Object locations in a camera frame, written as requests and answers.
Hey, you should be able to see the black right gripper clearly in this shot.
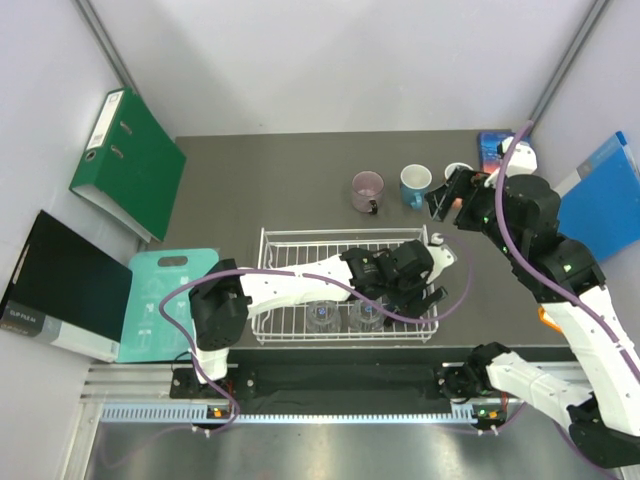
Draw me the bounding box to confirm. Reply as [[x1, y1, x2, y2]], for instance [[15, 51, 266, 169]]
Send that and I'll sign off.
[[424, 165, 524, 261]]

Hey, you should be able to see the orange ceramic mug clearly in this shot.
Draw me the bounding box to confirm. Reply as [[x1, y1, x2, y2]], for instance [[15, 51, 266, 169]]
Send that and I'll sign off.
[[444, 162, 472, 209]]

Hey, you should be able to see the light blue dotted mug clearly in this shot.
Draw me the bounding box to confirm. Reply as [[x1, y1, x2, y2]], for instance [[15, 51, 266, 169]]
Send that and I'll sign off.
[[400, 164, 433, 210]]

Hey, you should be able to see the lilac ceramic mug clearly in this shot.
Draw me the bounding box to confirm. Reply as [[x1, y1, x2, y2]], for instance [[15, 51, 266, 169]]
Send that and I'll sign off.
[[351, 171, 385, 215]]

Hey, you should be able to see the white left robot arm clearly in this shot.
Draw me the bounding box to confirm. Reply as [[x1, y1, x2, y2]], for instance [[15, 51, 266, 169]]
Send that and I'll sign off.
[[188, 240, 456, 397]]

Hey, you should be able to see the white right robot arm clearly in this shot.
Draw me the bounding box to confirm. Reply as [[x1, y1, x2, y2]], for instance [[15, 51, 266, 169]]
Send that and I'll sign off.
[[424, 169, 639, 469]]

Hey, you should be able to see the clear glass right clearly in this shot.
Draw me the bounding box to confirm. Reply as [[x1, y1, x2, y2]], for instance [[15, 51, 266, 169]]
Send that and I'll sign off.
[[348, 300, 385, 333]]

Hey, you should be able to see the clear glass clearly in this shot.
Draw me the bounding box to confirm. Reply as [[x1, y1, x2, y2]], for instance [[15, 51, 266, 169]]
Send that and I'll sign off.
[[348, 300, 385, 333], [305, 300, 342, 334]]

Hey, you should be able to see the Jane Eyre paperback book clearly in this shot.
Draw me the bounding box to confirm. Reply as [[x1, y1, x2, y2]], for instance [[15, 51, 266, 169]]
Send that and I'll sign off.
[[477, 130, 514, 173]]

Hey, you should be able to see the clear glass left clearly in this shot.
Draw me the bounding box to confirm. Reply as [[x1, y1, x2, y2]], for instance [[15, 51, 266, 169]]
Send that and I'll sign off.
[[305, 300, 342, 334]]

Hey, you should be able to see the blue folder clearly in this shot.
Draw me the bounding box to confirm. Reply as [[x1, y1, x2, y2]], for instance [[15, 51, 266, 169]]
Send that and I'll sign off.
[[556, 131, 639, 261]]

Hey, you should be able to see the teal cutting board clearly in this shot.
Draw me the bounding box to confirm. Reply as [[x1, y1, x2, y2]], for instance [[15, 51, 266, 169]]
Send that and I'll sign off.
[[117, 248, 219, 363]]

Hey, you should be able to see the green lever arch binder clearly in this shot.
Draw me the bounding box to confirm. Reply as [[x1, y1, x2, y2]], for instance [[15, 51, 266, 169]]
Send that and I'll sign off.
[[69, 88, 186, 243]]

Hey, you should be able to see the black clip file folder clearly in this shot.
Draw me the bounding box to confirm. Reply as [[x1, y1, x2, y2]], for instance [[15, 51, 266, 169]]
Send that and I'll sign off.
[[1, 211, 133, 363]]

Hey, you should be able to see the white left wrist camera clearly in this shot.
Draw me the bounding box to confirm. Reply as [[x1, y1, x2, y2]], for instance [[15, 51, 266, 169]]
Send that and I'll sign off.
[[426, 233, 458, 284]]

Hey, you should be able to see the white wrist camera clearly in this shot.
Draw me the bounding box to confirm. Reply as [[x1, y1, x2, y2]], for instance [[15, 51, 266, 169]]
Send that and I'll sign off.
[[497, 136, 538, 177], [426, 233, 458, 284]]

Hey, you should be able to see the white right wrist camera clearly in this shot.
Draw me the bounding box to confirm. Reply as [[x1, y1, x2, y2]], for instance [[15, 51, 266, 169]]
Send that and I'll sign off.
[[497, 136, 538, 177]]

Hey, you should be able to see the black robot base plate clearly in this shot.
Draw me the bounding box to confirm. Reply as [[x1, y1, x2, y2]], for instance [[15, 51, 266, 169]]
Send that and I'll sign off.
[[169, 343, 556, 407]]

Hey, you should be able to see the white wire dish rack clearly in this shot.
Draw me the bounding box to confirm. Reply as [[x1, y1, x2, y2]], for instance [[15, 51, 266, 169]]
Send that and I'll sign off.
[[251, 226, 439, 347]]

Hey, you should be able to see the white slotted cable duct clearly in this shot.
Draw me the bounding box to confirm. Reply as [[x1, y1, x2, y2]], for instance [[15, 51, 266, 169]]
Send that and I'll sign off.
[[100, 403, 503, 425]]

